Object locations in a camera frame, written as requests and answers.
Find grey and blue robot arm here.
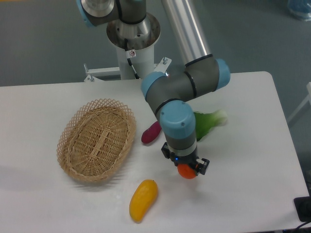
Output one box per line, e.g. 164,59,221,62
76,0,230,175

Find black device at table edge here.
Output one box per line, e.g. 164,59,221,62
294,196,311,222

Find black cable on pedestal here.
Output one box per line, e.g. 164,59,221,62
123,38,141,80

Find white frame at right edge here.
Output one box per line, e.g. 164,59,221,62
287,82,311,126

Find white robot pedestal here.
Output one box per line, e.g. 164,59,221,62
106,13,160,79

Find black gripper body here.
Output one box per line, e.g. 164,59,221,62
170,150,198,170

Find green toy bok choy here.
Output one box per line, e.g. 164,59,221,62
193,110,228,141

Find yellow toy mango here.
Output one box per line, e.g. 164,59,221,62
129,180,158,223

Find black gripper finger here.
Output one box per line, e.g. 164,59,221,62
195,158,209,175
161,142,172,159

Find woven wicker basket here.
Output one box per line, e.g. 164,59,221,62
57,99,136,183

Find orange toy fruit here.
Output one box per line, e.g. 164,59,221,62
177,164,197,179

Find purple toy sweet potato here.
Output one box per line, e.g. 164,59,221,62
141,121,162,144

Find white metal mounting bracket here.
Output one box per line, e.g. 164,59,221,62
84,57,172,82

